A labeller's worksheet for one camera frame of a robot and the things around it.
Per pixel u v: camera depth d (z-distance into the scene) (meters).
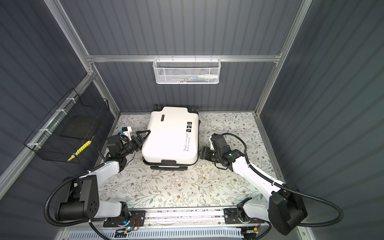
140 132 0.77
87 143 0.70
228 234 0.71
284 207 0.40
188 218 0.76
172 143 0.78
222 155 0.62
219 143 0.63
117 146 0.68
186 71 1.24
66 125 0.73
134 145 0.77
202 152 0.75
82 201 0.43
